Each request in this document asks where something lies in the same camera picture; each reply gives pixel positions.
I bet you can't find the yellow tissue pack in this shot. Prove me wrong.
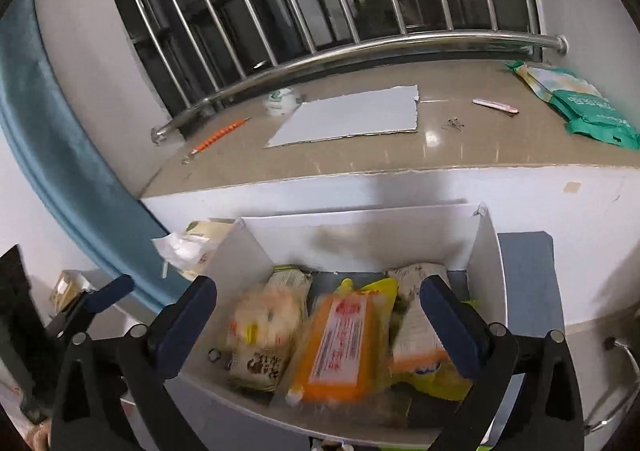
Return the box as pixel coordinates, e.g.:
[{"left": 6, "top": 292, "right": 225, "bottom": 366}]
[{"left": 151, "top": 218, "right": 237, "bottom": 283}]

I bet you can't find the clear tape roll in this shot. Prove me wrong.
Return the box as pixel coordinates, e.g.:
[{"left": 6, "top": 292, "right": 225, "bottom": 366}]
[{"left": 263, "top": 88, "right": 302, "bottom": 118}]

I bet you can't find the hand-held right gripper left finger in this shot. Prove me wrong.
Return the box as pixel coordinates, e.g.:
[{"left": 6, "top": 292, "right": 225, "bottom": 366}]
[{"left": 50, "top": 275, "right": 219, "bottom": 451}]

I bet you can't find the white cardboard box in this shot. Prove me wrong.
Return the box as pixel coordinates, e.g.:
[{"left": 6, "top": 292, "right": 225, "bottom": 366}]
[{"left": 162, "top": 202, "right": 512, "bottom": 449}]

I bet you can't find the grey cardboard sheet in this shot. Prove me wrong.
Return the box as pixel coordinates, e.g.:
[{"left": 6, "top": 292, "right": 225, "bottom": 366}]
[{"left": 264, "top": 84, "right": 422, "bottom": 149}]

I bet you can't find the orange pencil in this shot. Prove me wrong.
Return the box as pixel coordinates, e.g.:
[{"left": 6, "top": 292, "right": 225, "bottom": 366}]
[{"left": 181, "top": 116, "right": 252, "bottom": 165}]

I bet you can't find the white chair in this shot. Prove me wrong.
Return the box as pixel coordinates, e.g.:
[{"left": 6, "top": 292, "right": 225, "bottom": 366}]
[{"left": 582, "top": 337, "right": 640, "bottom": 436}]

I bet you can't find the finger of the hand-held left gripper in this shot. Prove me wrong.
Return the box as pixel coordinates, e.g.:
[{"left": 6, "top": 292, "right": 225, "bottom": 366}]
[{"left": 45, "top": 274, "right": 136, "bottom": 334}]

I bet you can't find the round cookie packet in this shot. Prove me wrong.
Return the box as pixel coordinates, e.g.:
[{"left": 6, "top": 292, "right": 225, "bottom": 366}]
[{"left": 226, "top": 285, "right": 307, "bottom": 391}]

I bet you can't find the small cardboard box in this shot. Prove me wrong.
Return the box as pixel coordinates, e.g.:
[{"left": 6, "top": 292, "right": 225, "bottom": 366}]
[{"left": 49, "top": 270, "right": 97, "bottom": 314}]

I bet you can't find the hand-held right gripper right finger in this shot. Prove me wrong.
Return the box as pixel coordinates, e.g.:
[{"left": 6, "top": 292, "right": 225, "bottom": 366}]
[{"left": 419, "top": 274, "right": 585, "bottom": 451}]

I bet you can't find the orange snack packet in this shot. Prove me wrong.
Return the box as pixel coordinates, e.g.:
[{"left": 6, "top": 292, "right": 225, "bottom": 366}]
[{"left": 286, "top": 292, "right": 397, "bottom": 406}]

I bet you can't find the white printed snack packet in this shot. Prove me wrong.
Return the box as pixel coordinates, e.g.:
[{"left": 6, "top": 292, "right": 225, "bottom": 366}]
[{"left": 387, "top": 264, "right": 453, "bottom": 376}]

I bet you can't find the blue curtain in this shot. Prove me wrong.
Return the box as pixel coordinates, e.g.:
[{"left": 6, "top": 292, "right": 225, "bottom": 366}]
[{"left": 0, "top": 0, "right": 203, "bottom": 314}]

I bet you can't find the green wet wipes pack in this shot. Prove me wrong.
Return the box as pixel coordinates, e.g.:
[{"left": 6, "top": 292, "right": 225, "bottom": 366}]
[{"left": 504, "top": 60, "right": 640, "bottom": 151}]

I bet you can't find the steel window grille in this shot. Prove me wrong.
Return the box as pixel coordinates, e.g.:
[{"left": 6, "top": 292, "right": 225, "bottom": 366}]
[{"left": 72, "top": 0, "right": 571, "bottom": 147}]

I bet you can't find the small nail file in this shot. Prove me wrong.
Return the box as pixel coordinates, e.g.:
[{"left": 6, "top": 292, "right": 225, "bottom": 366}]
[{"left": 471, "top": 98, "right": 519, "bottom": 114}]

